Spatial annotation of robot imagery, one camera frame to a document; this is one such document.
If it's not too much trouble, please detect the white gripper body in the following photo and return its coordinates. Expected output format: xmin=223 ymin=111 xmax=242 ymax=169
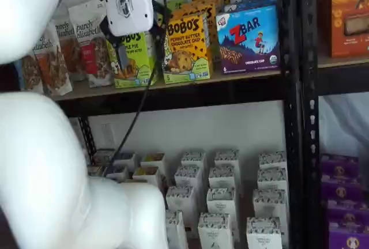
xmin=101 ymin=0 xmax=155 ymax=37

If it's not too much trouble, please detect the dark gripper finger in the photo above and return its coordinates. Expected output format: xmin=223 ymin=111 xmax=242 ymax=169
xmin=103 ymin=21 xmax=130 ymax=71
xmin=151 ymin=0 xmax=168 ymax=44

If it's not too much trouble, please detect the green Bobo's apple pie box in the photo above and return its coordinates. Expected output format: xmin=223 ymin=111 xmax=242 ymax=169
xmin=106 ymin=29 xmax=159 ymax=89
xmin=166 ymin=0 xmax=190 ymax=12

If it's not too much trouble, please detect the wooden shelf board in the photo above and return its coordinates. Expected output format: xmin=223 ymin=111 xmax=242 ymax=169
xmin=317 ymin=55 xmax=369 ymax=69
xmin=53 ymin=69 xmax=282 ymax=101

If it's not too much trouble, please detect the white patterned carton box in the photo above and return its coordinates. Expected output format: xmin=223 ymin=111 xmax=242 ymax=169
xmin=246 ymin=216 xmax=283 ymax=249
xmin=257 ymin=167 xmax=288 ymax=192
xmin=214 ymin=149 xmax=240 ymax=172
xmin=174 ymin=165 xmax=203 ymax=194
xmin=258 ymin=150 xmax=287 ymax=172
xmin=197 ymin=212 xmax=232 ymax=249
xmin=180 ymin=150 xmax=207 ymax=175
xmin=253 ymin=188 xmax=288 ymax=221
xmin=208 ymin=165 xmax=236 ymax=192
xmin=165 ymin=185 xmax=199 ymax=228
xmin=165 ymin=210 xmax=189 ymax=249
xmin=206 ymin=187 xmax=236 ymax=224

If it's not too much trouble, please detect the black metal shelf rack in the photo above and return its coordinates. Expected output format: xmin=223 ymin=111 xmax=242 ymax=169
xmin=53 ymin=0 xmax=303 ymax=249
xmin=301 ymin=0 xmax=369 ymax=249

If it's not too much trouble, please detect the large orange cereal box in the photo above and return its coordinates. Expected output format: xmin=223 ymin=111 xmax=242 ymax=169
xmin=317 ymin=0 xmax=369 ymax=59

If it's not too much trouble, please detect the purple snack box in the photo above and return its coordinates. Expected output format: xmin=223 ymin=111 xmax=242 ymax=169
xmin=327 ymin=199 xmax=369 ymax=224
xmin=320 ymin=153 xmax=361 ymax=180
xmin=321 ymin=178 xmax=364 ymax=202
xmin=328 ymin=221 xmax=369 ymax=249

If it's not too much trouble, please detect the granola bag red label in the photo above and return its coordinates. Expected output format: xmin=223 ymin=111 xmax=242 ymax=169
xmin=68 ymin=0 xmax=114 ymax=88

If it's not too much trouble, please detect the granola bag brown label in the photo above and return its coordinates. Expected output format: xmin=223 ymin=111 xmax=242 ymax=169
xmin=54 ymin=18 xmax=87 ymax=82

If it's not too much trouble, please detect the granola bag orange label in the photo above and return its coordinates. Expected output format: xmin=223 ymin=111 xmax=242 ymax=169
xmin=30 ymin=22 xmax=73 ymax=96

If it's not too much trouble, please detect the small dark oatmeal carton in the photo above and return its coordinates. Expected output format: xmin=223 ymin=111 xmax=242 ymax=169
xmin=92 ymin=148 xmax=116 ymax=165
xmin=87 ymin=164 xmax=106 ymax=176

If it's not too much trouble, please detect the blue oatmeal carton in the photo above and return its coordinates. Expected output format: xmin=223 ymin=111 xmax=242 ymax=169
xmin=114 ymin=152 xmax=136 ymax=172
xmin=106 ymin=164 xmax=129 ymax=181

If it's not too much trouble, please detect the yellow banana nut carton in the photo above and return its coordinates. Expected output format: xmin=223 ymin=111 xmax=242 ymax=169
xmin=140 ymin=152 xmax=167 ymax=172
xmin=132 ymin=167 xmax=161 ymax=188

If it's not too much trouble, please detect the pale fabric sheet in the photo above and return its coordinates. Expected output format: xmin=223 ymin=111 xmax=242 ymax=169
xmin=318 ymin=93 xmax=369 ymax=157

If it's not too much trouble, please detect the long black cable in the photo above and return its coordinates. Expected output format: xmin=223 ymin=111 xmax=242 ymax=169
xmin=105 ymin=0 xmax=168 ymax=176

